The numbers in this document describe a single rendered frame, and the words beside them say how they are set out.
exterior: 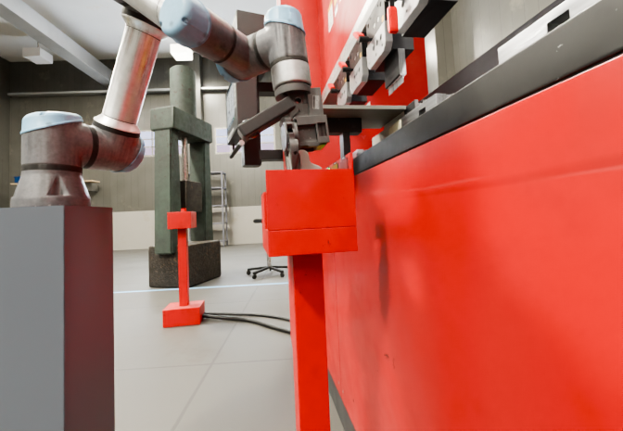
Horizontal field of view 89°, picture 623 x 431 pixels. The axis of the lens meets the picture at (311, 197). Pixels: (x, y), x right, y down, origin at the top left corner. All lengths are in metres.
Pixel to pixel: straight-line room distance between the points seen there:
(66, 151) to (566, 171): 0.93
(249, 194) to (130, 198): 3.48
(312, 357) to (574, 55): 0.59
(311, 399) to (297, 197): 0.39
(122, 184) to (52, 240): 10.00
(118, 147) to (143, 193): 9.57
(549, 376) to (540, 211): 0.15
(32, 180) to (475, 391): 0.92
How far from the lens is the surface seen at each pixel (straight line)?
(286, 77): 0.62
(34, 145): 0.96
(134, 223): 10.63
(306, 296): 0.65
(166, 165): 3.91
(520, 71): 0.38
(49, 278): 0.89
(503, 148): 0.38
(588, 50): 0.34
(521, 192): 0.37
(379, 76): 1.18
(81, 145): 0.97
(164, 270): 4.00
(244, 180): 9.71
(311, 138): 0.61
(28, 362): 0.95
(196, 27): 0.61
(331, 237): 0.57
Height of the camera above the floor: 0.73
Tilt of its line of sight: 3 degrees up
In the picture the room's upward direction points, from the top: 3 degrees counter-clockwise
